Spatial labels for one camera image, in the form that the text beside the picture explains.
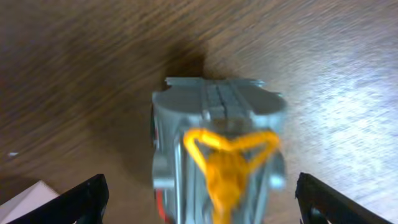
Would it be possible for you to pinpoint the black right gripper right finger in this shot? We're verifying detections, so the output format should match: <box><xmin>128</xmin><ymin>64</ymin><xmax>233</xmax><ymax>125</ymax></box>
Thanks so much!
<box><xmin>295</xmin><ymin>172</ymin><xmax>392</xmax><ymax>224</ymax></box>

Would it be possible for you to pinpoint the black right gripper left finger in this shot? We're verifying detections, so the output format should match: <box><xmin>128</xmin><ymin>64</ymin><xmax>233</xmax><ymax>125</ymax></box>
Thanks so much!
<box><xmin>10</xmin><ymin>174</ymin><xmax>109</xmax><ymax>224</ymax></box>

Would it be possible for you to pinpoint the fire truck with yellow ladder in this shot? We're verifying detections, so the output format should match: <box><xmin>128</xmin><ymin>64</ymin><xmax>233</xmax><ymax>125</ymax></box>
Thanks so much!
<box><xmin>151</xmin><ymin>77</ymin><xmax>287</xmax><ymax>223</ymax></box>

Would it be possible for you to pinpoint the pink cardboard box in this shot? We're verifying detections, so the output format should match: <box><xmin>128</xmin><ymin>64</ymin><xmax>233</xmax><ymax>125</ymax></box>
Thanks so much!
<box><xmin>1</xmin><ymin>180</ymin><xmax>60</xmax><ymax>224</ymax></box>

